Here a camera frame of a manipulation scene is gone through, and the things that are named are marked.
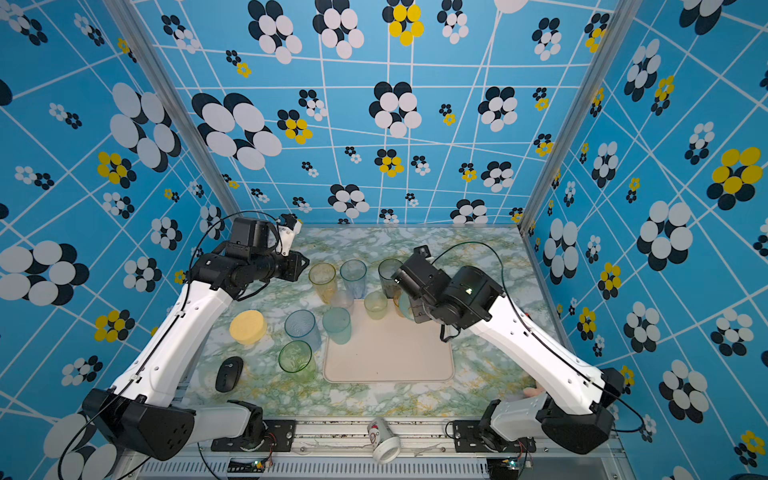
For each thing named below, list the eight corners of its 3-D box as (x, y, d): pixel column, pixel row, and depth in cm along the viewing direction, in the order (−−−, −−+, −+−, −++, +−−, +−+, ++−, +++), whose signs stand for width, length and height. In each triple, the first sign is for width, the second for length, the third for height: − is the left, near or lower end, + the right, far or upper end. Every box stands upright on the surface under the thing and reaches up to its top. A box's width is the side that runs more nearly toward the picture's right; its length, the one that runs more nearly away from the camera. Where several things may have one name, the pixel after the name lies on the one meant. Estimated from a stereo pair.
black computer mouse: (217, 392, 83) (209, 388, 79) (228, 361, 88) (221, 356, 85) (235, 392, 82) (228, 388, 79) (245, 361, 88) (239, 356, 85)
